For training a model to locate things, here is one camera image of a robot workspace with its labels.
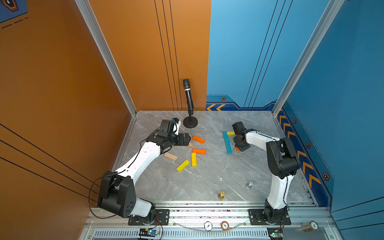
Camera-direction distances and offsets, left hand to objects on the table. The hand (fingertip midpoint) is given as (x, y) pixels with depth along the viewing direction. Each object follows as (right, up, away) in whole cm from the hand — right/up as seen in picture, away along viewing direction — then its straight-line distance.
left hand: (184, 136), depth 86 cm
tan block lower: (-9, -13, +8) cm, 18 cm away
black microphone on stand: (+2, +8, +26) cm, 27 cm away
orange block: (+10, -4, +16) cm, 19 cm away
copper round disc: (+20, -42, -15) cm, 49 cm away
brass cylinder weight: (+20, -30, -10) cm, 37 cm away
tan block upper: (+3, -7, +13) cm, 15 cm away
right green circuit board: (+45, -46, -15) cm, 66 cm away
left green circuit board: (-16, -45, -16) cm, 50 cm away
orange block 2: (+34, -9, +11) cm, 36 cm away
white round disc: (+13, -42, -15) cm, 46 cm away
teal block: (+28, -3, +19) cm, 34 cm away
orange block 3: (+8, -11, +11) cm, 17 cm away
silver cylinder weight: (+35, -27, -5) cm, 45 cm away
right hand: (+35, -6, +16) cm, 39 cm away
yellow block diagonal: (-2, -18, +4) cm, 19 cm away
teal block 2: (+29, -10, +14) cm, 33 cm away
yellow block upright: (+5, -16, +7) cm, 18 cm away
